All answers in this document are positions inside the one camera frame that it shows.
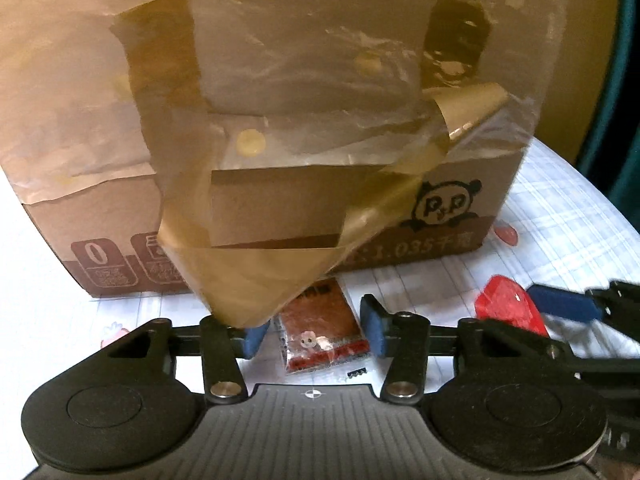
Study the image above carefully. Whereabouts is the blue plaid tablecloth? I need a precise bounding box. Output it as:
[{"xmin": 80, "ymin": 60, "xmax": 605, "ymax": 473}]
[{"xmin": 0, "ymin": 135, "xmax": 640, "ymax": 480}]

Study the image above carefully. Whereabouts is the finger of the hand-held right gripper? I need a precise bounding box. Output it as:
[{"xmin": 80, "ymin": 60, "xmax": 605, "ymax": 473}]
[
  {"xmin": 542, "ymin": 336, "xmax": 640, "ymax": 377},
  {"xmin": 527, "ymin": 280, "xmax": 640, "ymax": 321}
]

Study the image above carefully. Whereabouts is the small dark red snack packet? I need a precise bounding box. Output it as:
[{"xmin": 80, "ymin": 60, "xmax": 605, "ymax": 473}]
[{"xmin": 272, "ymin": 277, "xmax": 374, "ymax": 374}]

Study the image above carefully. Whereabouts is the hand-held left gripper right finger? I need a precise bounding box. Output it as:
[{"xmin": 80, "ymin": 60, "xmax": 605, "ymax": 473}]
[{"xmin": 360, "ymin": 294, "xmax": 567, "ymax": 405}]

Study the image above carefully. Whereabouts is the shiny red snack packet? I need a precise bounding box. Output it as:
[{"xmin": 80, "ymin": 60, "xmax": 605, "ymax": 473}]
[{"xmin": 474, "ymin": 274, "xmax": 551, "ymax": 339}]

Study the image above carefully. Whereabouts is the cardboard box with plastic liner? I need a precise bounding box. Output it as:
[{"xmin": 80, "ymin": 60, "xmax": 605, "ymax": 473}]
[{"xmin": 0, "ymin": 0, "xmax": 547, "ymax": 332}]

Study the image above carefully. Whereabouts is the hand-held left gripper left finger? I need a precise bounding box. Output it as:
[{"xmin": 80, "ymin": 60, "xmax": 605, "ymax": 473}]
[{"xmin": 107, "ymin": 315, "xmax": 273, "ymax": 405}]

